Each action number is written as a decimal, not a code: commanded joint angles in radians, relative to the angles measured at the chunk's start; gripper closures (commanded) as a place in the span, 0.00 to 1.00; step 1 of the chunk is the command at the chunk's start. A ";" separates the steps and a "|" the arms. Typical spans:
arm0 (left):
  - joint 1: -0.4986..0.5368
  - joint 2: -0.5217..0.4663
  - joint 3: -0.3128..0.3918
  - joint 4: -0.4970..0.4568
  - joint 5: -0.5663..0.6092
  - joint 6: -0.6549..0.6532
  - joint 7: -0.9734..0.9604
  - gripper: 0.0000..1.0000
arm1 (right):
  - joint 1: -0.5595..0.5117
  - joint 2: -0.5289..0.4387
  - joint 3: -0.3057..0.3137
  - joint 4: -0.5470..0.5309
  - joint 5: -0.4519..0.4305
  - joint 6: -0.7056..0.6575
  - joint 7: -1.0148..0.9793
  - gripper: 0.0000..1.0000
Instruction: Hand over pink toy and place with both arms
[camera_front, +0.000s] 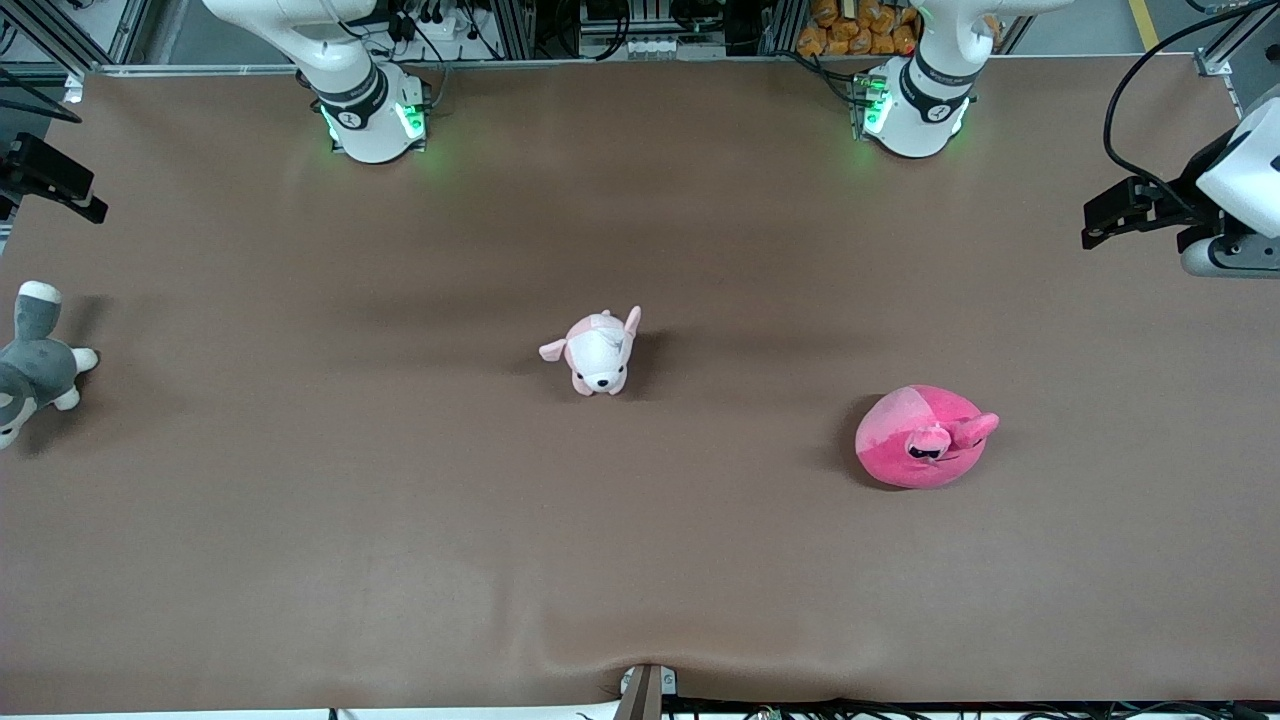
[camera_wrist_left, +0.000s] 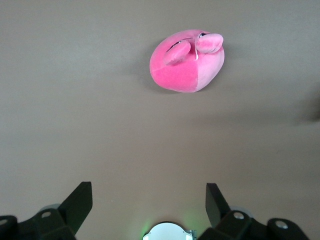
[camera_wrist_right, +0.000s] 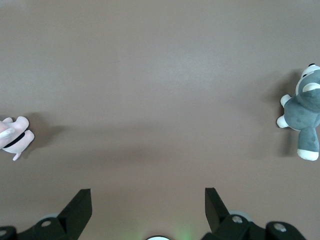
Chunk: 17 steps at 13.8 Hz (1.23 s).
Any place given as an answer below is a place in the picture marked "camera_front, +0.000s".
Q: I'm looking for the grey and white husky plush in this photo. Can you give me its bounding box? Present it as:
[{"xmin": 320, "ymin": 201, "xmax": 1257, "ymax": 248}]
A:
[{"xmin": 0, "ymin": 281, "xmax": 101, "ymax": 451}]

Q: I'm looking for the aluminium frame profile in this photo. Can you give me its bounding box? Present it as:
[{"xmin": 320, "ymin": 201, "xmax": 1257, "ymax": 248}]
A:
[{"xmin": 1193, "ymin": 38, "xmax": 1263, "ymax": 113}]

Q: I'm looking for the aluminium table edge rail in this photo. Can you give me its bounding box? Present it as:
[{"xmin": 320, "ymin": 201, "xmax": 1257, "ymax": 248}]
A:
[{"xmin": 88, "ymin": 56, "xmax": 873, "ymax": 78}]

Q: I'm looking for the round pink plush toy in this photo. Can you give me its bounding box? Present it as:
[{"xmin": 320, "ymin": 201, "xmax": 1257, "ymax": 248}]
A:
[{"xmin": 855, "ymin": 385, "xmax": 1001, "ymax": 491}]

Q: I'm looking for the brown table cover mat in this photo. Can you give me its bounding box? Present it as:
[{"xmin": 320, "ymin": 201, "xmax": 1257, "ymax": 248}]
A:
[{"xmin": 0, "ymin": 55, "xmax": 1280, "ymax": 717}]

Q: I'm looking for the pink and white dog plush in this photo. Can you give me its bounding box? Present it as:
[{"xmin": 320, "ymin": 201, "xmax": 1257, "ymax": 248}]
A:
[{"xmin": 539, "ymin": 306, "xmax": 643, "ymax": 398}]

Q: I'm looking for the thin black cable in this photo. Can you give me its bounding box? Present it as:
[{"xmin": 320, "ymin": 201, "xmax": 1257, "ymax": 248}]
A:
[{"xmin": 0, "ymin": 94, "xmax": 83, "ymax": 125}]

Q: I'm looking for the thick black cable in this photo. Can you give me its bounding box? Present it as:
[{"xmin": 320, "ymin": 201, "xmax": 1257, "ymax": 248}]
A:
[{"xmin": 1103, "ymin": 0, "xmax": 1280, "ymax": 196}]

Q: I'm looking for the silver camera mount bracket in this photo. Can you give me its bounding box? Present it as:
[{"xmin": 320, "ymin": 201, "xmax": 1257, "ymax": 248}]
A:
[{"xmin": 613, "ymin": 663, "xmax": 678, "ymax": 720}]

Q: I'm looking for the pile of orange items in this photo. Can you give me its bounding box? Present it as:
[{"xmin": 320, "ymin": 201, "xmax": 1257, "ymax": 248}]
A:
[{"xmin": 797, "ymin": 0, "xmax": 923, "ymax": 59}]

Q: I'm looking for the white power strip with plugs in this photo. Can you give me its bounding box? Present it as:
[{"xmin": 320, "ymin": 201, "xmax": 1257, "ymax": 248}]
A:
[{"xmin": 393, "ymin": 4, "xmax": 477, "ymax": 45}]

